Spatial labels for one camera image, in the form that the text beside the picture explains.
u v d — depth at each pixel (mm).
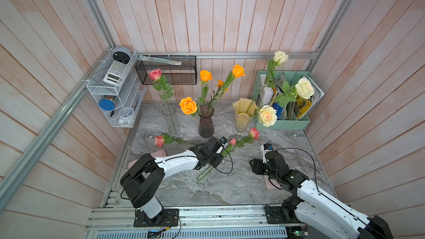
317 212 572
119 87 749
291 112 986
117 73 776
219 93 854
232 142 957
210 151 673
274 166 636
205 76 812
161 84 870
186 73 1073
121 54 802
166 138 970
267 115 651
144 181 443
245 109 950
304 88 652
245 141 981
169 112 932
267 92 882
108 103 763
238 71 763
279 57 795
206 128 1066
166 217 728
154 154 922
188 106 700
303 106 1011
